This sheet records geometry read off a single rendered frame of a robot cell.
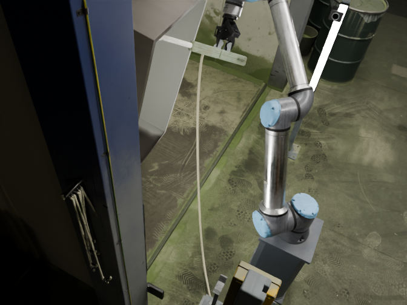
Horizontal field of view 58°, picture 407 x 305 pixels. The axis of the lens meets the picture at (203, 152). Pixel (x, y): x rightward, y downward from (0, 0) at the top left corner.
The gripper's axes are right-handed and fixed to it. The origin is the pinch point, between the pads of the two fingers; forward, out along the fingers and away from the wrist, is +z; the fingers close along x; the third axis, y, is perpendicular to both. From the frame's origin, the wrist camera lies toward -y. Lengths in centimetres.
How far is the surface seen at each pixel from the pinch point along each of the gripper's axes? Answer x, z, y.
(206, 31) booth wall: -86, -18, 208
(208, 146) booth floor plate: -71, 81, 109
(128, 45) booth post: 68, 2, -83
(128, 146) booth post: 59, 29, -72
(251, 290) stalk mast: 37, 46, -115
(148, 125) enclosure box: -4, 65, 90
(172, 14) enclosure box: 31.3, -11.7, -3.0
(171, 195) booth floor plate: -30, 115, 73
